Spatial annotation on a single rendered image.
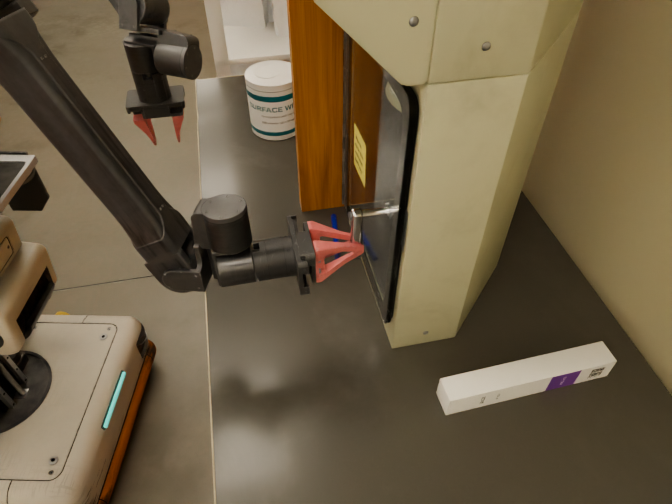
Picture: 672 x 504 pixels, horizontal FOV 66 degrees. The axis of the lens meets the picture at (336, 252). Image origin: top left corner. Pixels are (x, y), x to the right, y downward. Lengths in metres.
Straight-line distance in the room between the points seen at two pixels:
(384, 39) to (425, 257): 0.32
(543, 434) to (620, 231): 0.39
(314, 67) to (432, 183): 0.38
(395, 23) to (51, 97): 0.37
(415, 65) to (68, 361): 1.52
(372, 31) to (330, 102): 0.47
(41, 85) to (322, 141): 0.52
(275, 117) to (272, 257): 0.63
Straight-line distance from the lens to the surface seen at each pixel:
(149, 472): 1.88
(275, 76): 1.28
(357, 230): 0.71
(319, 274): 0.73
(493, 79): 0.58
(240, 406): 0.83
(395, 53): 0.53
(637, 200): 0.99
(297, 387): 0.84
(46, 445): 1.71
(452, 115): 0.59
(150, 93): 1.01
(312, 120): 0.98
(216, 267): 0.71
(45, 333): 1.94
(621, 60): 1.01
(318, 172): 1.05
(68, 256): 2.60
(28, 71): 0.65
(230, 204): 0.67
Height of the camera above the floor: 1.67
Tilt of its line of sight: 46 degrees down
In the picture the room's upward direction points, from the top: straight up
